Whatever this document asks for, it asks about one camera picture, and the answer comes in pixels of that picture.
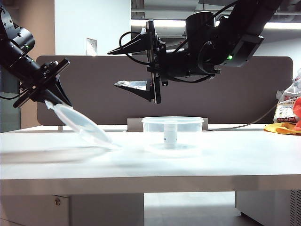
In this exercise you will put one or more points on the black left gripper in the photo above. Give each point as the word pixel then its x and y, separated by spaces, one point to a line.
pixel 50 70

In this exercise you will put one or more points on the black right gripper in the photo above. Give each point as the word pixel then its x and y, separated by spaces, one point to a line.
pixel 156 61

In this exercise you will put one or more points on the clear round lid pink seal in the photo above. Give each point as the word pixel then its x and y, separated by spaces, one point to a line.
pixel 80 122

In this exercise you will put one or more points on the small white medicine bottle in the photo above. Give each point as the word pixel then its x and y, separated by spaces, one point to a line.
pixel 170 139

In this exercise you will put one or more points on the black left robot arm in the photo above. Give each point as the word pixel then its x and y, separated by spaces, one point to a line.
pixel 14 49

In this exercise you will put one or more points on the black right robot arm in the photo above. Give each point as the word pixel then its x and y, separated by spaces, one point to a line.
pixel 202 30

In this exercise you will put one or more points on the round clear plastic box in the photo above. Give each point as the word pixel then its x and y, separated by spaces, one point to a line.
pixel 152 136

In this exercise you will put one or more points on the round metal drawer lock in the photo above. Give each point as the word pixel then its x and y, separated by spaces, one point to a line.
pixel 57 201

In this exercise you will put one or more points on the long ceiling light strip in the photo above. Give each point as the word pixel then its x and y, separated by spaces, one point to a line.
pixel 171 23

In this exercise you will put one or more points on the brown desk divider panel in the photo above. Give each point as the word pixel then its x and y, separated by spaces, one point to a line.
pixel 211 103

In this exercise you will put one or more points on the white drawer unit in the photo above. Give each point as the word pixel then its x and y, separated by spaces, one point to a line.
pixel 94 210

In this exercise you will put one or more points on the printed plastic snack bag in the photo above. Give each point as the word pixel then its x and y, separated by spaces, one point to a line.
pixel 285 106

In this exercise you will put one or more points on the yellow cloth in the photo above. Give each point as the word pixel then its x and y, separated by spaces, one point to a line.
pixel 277 129

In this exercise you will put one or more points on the white vented cabinet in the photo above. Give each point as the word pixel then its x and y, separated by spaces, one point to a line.
pixel 265 204

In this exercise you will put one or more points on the white divider bracket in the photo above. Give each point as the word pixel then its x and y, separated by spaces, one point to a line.
pixel 60 128

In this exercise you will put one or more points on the silver wall plate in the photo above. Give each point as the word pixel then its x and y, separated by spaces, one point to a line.
pixel 91 47

